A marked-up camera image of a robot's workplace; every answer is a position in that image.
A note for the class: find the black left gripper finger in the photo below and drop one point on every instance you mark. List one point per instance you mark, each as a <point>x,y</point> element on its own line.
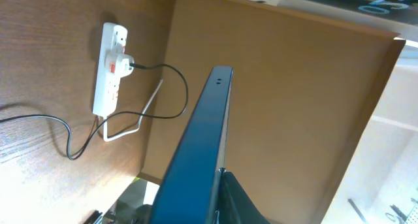
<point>234,206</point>

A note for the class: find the blue Galaxy smartphone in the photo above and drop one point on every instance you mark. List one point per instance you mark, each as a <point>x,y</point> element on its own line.
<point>190,186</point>

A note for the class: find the white charger plug adapter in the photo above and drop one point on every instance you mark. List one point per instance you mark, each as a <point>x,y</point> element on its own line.
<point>118,65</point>

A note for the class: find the white power strip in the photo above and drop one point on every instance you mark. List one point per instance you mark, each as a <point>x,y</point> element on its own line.
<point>113,41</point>

